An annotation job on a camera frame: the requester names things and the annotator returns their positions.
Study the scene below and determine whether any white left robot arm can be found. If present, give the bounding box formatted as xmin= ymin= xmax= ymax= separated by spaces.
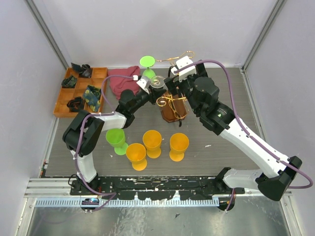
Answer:
xmin=63 ymin=87 xmax=166 ymax=195

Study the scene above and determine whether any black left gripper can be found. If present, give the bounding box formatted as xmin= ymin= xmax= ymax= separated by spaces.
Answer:
xmin=130 ymin=84 xmax=166 ymax=114

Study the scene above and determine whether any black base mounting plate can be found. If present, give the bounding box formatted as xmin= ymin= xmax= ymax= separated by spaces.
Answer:
xmin=70 ymin=175 xmax=246 ymax=201

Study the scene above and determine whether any dark cloth bundle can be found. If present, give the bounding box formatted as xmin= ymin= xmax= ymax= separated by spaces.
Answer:
xmin=61 ymin=75 xmax=77 ymax=89

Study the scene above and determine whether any maroon cloth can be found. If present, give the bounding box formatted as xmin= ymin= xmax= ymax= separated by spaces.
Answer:
xmin=108 ymin=66 xmax=140 ymax=100

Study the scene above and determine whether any clear wine glass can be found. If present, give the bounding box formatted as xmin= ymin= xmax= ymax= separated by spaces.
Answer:
xmin=150 ymin=75 xmax=165 ymax=89

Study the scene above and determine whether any blue yellow patterned cloth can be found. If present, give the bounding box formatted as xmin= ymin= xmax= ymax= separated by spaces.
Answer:
xmin=83 ymin=85 xmax=101 ymax=112

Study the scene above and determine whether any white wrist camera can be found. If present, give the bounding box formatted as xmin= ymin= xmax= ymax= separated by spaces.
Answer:
xmin=171 ymin=56 xmax=197 ymax=82
xmin=136 ymin=76 xmax=151 ymax=94

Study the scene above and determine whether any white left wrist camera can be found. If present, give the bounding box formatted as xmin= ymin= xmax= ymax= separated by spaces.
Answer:
xmin=136 ymin=76 xmax=151 ymax=94

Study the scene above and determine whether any gold wire wine glass rack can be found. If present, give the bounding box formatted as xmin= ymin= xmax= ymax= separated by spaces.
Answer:
xmin=156 ymin=51 xmax=194 ymax=127

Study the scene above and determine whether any orange wine glass right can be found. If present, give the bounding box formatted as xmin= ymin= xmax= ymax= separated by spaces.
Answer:
xmin=169 ymin=133 xmax=189 ymax=162

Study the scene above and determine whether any orange wine glass middle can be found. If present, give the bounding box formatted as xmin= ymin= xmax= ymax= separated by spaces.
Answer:
xmin=142 ymin=130 xmax=162 ymax=159

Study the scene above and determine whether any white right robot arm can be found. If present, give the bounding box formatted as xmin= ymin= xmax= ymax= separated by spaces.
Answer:
xmin=164 ymin=63 xmax=302 ymax=201

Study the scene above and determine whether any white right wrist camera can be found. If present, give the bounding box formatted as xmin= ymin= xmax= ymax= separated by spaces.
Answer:
xmin=171 ymin=56 xmax=197 ymax=82

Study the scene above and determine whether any black red cloth bundle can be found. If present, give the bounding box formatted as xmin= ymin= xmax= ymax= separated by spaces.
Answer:
xmin=67 ymin=96 xmax=85 ymax=112

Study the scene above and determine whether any orange plastic wine glass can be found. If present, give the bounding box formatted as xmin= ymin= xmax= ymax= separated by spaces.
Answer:
xmin=126 ymin=143 xmax=147 ymax=171

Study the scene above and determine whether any dark folded cloth item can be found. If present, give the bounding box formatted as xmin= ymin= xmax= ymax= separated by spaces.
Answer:
xmin=71 ymin=63 xmax=93 ymax=78

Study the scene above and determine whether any green plastic wine glass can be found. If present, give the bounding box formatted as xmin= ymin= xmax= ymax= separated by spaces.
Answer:
xmin=105 ymin=128 xmax=128 ymax=155
xmin=139 ymin=56 xmax=156 ymax=79

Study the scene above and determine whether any wooden compartment tray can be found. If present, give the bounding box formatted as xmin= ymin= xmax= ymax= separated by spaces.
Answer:
xmin=53 ymin=67 xmax=108 ymax=118

